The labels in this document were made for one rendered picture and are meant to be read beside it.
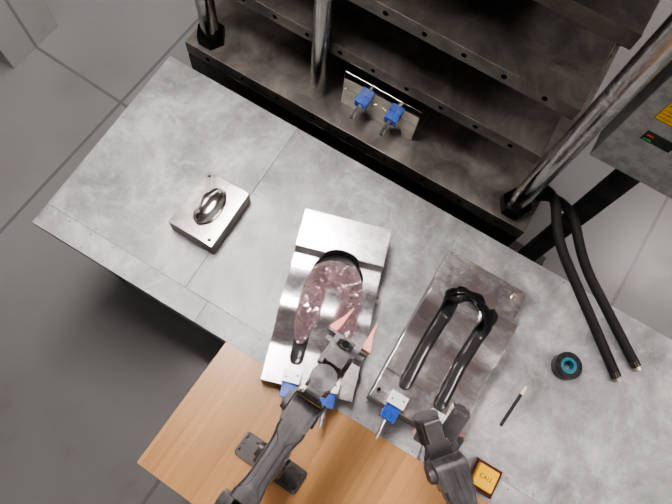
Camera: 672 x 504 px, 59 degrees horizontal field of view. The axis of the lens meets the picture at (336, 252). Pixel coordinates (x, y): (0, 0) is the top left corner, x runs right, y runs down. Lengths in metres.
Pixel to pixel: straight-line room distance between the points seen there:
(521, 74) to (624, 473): 1.14
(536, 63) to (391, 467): 1.13
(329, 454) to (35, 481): 1.35
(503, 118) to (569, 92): 0.27
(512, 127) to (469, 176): 0.26
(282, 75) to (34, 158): 1.38
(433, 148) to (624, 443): 1.06
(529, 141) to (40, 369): 2.05
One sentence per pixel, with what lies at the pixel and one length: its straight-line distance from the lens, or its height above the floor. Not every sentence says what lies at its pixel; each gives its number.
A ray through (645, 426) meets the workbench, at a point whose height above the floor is 0.80.
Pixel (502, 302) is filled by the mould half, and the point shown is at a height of 0.86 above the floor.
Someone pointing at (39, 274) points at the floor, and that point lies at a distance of 2.84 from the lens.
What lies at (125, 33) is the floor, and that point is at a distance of 3.29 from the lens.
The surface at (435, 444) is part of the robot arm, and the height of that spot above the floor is 1.22.
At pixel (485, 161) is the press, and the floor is 0.79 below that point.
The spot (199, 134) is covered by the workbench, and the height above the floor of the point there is 0.80.
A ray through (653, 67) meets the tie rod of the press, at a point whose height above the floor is 1.58.
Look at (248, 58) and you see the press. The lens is 2.15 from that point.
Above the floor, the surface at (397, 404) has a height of 0.92.
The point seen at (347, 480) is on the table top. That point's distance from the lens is 1.75.
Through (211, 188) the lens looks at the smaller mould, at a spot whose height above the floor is 0.87.
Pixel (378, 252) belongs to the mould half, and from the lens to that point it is 1.72.
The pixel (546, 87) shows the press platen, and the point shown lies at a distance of 1.62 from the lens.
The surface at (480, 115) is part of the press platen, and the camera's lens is 1.82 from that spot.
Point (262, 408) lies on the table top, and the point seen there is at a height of 0.80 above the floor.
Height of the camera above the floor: 2.53
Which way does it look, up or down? 72 degrees down
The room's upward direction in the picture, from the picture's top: 13 degrees clockwise
